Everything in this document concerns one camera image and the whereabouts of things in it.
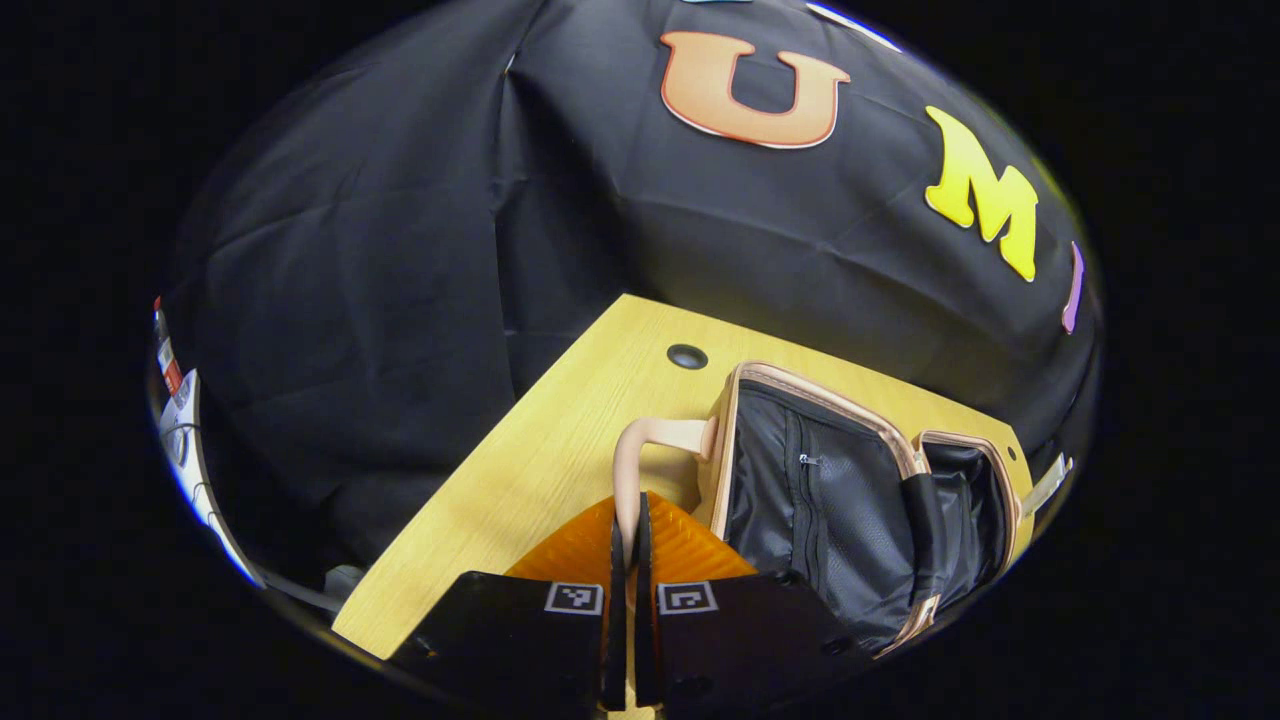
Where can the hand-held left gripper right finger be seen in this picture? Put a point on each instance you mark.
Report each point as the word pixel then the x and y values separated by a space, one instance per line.
pixel 645 620

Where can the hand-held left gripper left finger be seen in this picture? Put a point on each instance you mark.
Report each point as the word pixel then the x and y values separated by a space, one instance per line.
pixel 615 620

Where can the pink suitcase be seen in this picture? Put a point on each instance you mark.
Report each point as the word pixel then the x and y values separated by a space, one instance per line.
pixel 800 500

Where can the black backdrop cloth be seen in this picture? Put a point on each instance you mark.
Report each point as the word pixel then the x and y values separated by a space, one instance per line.
pixel 400 250

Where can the white desk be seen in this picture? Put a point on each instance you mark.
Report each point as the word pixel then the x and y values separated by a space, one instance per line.
pixel 195 490

